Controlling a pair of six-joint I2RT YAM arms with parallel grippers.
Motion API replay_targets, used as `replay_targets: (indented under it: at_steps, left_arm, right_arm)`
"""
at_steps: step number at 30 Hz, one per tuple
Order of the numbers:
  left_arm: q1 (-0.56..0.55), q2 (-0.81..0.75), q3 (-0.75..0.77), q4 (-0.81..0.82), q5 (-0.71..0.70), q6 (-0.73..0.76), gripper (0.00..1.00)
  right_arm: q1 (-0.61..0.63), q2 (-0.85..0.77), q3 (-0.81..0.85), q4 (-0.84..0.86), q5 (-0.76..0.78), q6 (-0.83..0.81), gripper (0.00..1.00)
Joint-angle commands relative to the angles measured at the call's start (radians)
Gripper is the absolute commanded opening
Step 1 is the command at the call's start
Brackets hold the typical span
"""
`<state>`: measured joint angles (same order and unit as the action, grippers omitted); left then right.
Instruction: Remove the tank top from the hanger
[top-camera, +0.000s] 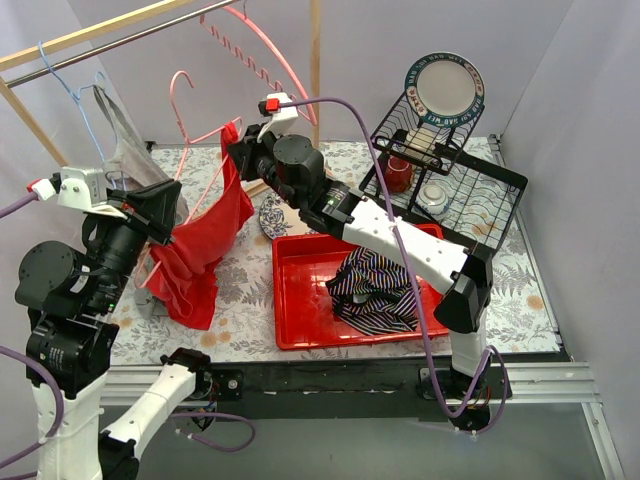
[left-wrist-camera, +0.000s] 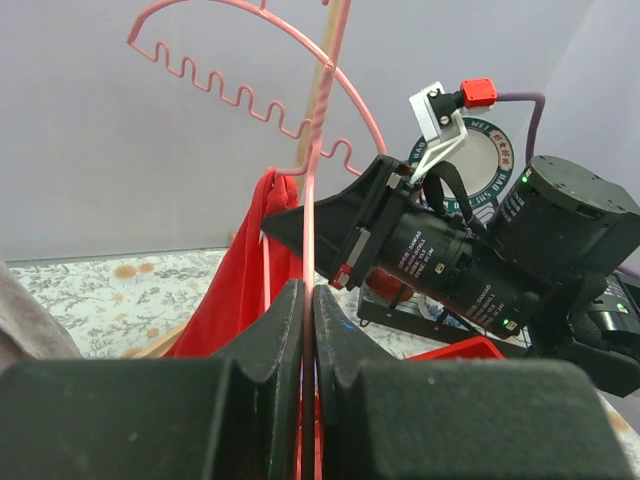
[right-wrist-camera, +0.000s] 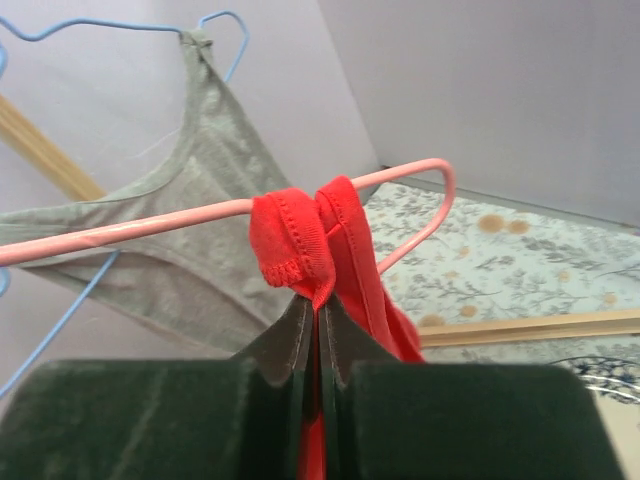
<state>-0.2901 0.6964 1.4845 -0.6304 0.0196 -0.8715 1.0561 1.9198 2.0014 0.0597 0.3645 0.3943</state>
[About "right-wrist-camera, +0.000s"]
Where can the thin pink wire hanger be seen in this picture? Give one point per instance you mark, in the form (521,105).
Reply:
(250,210)

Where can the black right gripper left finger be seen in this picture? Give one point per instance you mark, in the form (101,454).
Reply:
(245,417)

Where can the red tank top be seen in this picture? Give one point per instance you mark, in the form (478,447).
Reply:
(288,352)

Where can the wooden clothes rack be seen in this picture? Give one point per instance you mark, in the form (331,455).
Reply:
(309,242)

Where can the grey tank top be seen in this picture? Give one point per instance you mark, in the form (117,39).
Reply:
(171,249)

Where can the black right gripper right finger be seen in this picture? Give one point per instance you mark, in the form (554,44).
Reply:
(450,425)

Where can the blue floral plate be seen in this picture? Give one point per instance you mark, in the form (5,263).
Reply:
(612,378)

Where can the blue wire hanger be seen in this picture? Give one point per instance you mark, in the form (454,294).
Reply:
(71,180)

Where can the floral table mat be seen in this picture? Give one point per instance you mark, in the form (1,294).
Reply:
(489,262)

